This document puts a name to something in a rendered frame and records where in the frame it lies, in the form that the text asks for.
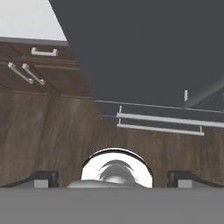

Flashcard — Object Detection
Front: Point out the brown wooden cabinet panel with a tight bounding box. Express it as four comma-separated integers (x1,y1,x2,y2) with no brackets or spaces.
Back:
0,89,224,189

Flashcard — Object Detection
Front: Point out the white cupboard bar handle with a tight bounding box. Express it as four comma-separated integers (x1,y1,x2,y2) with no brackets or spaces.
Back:
7,61,35,85
21,62,46,87

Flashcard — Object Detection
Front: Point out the round chrome and black object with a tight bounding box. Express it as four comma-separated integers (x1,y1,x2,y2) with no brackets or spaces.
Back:
66,147,154,189

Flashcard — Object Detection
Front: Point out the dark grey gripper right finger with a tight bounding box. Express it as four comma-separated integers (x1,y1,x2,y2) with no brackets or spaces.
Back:
166,170,224,189

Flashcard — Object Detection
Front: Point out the long white appliance handle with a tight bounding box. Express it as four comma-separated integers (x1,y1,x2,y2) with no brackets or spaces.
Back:
115,105,224,129

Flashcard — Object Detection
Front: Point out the brown wooden drawer front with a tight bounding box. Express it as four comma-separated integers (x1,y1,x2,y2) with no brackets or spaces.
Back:
4,41,77,61

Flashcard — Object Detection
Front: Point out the grey bar handle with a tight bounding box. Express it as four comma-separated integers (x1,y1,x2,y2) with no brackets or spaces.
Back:
181,77,224,109

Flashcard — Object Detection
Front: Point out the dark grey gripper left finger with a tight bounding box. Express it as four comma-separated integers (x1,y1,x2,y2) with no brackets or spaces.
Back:
0,170,60,189

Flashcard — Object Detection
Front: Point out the short white appliance handle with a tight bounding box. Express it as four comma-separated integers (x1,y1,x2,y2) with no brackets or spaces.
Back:
116,122,206,137

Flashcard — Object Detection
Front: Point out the brown wooden cupboard door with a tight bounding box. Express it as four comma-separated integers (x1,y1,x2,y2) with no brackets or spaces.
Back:
30,62,95,99
0,59,60,95

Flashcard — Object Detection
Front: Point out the white drawer handle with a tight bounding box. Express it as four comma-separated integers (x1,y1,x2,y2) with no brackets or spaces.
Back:
31,46,59,58

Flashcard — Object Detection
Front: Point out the dark grey appliance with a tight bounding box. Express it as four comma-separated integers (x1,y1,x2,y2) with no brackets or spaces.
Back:
48,0,224,131

